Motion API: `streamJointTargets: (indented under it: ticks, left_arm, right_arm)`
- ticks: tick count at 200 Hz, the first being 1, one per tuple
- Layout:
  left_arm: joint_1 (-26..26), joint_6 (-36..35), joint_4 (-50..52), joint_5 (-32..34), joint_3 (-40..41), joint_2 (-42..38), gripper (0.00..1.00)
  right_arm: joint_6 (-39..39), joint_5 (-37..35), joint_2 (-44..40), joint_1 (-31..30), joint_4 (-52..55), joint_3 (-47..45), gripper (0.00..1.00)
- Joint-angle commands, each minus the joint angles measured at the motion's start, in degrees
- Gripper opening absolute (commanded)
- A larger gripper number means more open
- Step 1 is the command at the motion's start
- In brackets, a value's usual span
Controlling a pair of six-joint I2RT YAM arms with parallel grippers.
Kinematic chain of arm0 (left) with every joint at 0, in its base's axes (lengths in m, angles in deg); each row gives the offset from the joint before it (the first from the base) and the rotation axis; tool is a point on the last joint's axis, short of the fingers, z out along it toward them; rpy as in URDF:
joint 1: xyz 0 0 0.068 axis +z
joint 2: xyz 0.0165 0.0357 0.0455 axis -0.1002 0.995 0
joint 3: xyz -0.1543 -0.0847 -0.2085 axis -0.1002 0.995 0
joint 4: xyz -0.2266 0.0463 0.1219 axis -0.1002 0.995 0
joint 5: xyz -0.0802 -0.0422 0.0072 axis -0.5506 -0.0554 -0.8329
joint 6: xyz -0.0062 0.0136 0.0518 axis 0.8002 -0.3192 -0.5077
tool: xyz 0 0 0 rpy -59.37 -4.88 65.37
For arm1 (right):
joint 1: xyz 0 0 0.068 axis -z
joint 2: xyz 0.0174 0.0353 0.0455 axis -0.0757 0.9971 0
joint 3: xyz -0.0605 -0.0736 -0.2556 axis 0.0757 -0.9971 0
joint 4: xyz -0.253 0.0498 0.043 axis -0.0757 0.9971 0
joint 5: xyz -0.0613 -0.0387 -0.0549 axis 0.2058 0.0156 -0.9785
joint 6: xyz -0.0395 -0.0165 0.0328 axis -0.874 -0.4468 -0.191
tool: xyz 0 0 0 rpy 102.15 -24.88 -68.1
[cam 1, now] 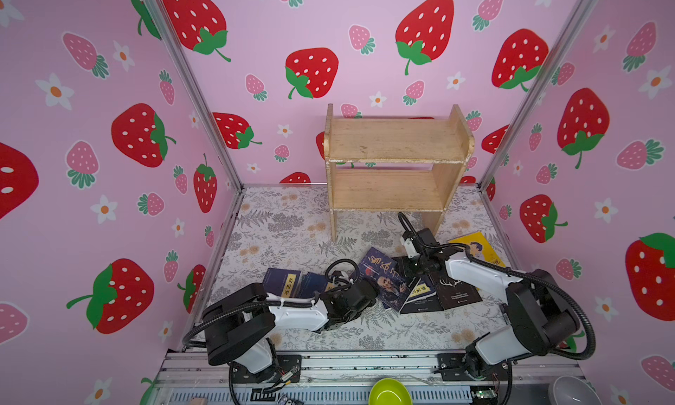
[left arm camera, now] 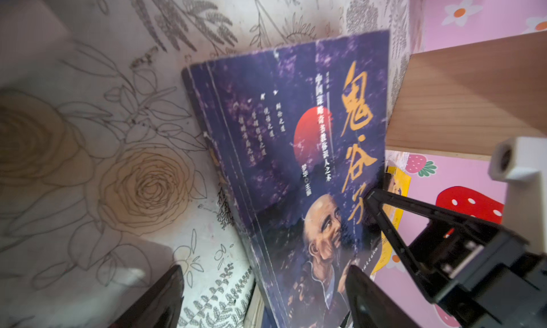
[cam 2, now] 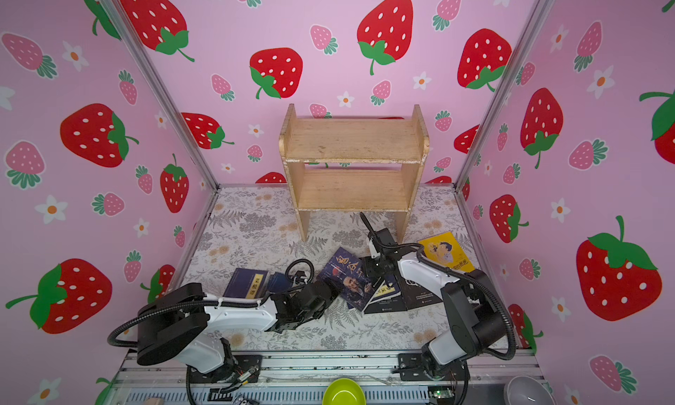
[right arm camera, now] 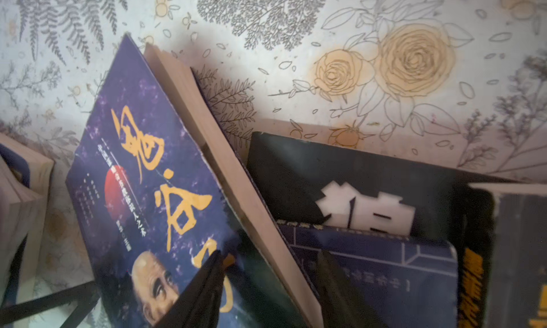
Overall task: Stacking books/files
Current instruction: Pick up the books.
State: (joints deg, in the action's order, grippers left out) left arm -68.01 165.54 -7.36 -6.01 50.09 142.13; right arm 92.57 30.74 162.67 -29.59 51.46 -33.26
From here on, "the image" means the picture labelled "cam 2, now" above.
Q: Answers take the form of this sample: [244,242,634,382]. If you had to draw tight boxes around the navy book yellow label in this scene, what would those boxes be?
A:
[363,275,407,315]

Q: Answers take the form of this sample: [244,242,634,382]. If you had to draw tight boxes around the dark blue portrait cover book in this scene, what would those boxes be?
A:
[318,247,383,312]

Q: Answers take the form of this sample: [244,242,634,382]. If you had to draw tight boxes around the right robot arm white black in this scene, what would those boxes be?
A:
[363,229,518,379]

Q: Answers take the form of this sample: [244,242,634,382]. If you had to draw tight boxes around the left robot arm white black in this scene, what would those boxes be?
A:
[107,271,343,381]

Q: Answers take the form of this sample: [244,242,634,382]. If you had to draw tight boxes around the black antler cover book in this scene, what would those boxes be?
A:
[397,275,442,310]

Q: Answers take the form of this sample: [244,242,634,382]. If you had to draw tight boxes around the purple-navy book yellow label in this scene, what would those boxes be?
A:
[223,268,269,300]

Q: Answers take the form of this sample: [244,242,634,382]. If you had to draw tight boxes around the yellow cartoon cover book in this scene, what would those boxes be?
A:
[419,232,475,272]

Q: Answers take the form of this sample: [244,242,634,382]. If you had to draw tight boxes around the green bowl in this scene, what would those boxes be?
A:
[322,378,367,405]

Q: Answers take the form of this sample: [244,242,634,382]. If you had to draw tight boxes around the wooden two-tier shelf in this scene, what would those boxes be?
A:
[279,105,430,242]

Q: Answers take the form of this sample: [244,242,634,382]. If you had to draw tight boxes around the grey bowl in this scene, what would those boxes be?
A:
[504,376,555,405]

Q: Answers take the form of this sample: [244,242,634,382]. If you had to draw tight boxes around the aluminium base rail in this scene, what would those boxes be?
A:
[97,350,552,404]

